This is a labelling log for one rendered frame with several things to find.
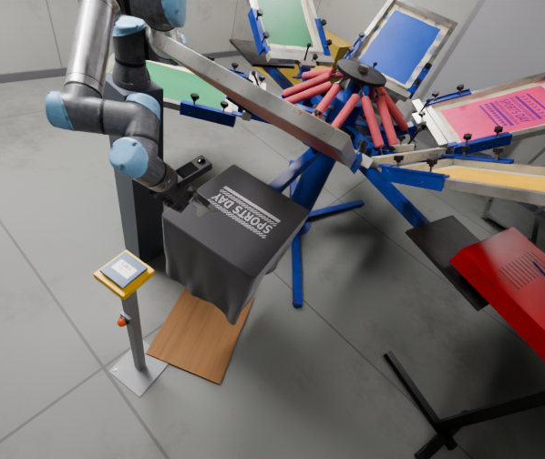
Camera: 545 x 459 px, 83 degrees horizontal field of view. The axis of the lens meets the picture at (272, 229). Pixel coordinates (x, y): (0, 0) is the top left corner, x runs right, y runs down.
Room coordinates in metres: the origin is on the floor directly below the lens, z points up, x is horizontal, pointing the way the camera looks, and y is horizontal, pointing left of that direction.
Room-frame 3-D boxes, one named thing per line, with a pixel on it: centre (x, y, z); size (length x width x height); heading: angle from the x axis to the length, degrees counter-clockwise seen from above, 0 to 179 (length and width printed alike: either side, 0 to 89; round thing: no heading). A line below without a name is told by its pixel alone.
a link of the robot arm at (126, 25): (1.16, 0.77, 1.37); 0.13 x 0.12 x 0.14; 114
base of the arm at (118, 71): (1.16, 0.78, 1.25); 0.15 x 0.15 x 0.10
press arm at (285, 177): (1.41, 0.02, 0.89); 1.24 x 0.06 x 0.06; 165
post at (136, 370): (0.47, 0.40, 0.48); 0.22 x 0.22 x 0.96; 75
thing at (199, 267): (0.71, 0.21, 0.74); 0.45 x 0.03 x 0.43; 75
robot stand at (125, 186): (1.16, 0.78, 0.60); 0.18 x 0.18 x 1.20; 63
